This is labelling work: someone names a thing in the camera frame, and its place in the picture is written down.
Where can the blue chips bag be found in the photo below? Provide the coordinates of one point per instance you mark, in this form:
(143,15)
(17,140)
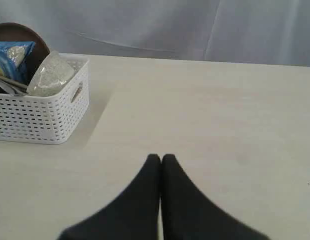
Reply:
(13,55)

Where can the brown wooden plate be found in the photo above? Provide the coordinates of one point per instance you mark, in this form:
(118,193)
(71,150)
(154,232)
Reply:
(14,32)

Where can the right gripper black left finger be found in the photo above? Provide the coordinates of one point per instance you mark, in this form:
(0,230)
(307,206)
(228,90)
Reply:
(132,215)

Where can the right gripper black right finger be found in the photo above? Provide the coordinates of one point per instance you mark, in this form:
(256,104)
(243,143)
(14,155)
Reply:
(187,214)

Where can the white perforated plastic basket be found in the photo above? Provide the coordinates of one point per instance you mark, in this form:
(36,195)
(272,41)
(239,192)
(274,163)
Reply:
(47,120)

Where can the silver table knife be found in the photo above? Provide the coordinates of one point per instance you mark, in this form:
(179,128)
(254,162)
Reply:
(12,87)

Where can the speckled ceramic bowl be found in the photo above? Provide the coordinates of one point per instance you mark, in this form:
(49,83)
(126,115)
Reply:
(50,77)

